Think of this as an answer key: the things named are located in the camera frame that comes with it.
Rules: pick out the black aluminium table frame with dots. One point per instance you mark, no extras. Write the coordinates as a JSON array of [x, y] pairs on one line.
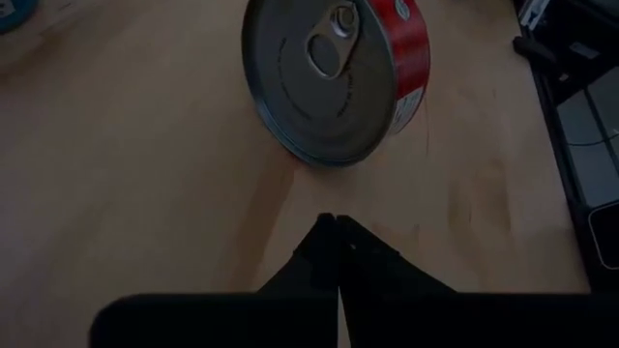
[[579, 227]]

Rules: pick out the teal label tuna can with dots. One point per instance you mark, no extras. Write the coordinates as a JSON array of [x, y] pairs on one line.
[[12, 12]]

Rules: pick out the red label seafood can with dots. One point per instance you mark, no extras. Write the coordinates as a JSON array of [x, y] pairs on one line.
[[314, 96]]

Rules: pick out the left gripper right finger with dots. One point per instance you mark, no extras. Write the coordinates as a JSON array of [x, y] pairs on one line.
[[411, 314]]

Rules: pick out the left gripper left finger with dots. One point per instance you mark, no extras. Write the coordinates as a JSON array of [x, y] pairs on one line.
[[290, 314]]

